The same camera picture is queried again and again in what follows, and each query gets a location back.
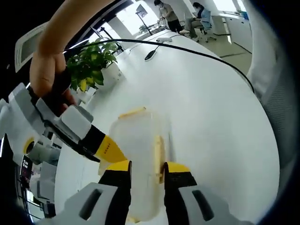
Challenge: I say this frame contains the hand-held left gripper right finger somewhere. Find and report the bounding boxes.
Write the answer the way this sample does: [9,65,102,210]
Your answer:
[163,161,235,225]

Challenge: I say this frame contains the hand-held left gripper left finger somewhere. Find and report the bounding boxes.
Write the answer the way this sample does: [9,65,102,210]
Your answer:
[67,160,132,225]

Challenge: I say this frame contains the clear plastic buckle container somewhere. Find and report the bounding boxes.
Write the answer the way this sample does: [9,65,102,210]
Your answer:
[97,106,174,223]

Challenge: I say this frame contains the person's right hand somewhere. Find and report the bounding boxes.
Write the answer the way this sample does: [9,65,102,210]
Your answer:
[29,52,77,116]

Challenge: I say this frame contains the dark display screen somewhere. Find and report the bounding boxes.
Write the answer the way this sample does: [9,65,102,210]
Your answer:
[20,153,33,188]

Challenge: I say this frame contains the green potted plant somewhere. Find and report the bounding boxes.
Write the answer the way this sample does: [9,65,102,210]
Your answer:
[66,38,120,93]

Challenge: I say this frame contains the ceiling air conditioner vent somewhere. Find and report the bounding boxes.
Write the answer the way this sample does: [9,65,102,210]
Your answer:
[15,22,48,73]

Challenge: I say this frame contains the black oval device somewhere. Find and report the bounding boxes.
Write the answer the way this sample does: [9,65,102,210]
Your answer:
[143,45,162,61]

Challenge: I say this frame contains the screen on tripod stand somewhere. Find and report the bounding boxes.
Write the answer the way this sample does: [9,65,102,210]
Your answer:
[135,4,156,36]

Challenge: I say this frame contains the blue office chair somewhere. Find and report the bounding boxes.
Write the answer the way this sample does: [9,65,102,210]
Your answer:
[200,8,218,43]

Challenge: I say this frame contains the white desk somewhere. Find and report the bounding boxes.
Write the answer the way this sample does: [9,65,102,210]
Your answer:
[210,10,253,55]

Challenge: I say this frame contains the black cable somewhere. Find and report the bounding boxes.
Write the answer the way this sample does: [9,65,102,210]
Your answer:
[63,38,255,93]

